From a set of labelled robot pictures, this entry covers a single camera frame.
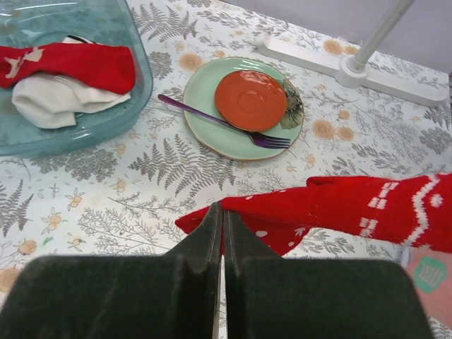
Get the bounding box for orange saucer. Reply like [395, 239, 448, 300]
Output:
[214, 70, 287, 132]

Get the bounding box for red sock white pattern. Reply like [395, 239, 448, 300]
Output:
[1, 42, 136, 95]

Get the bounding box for purple fork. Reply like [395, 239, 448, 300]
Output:
[157, 94, 291, 149]

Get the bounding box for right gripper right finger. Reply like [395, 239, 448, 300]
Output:
[224, 212, 432, 339]

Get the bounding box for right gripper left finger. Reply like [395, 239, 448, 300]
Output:
[1, 203, 222, 338]

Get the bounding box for plain white sock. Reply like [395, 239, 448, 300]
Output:
[11, 73, 131, 129]

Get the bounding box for teal plastic basin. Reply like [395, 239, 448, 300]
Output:
[1, 1, 153, 157]

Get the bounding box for red snowflake sock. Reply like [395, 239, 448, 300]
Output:
[174, 172, 452, 257]

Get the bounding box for light green plate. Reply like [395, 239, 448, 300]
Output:
[182, 57, 304, 161]

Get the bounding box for white sock black stripes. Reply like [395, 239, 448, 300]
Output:
[62, 35, 96, 44]

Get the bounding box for metal drying stand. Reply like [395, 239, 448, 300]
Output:
[257, 1, 450, 108]

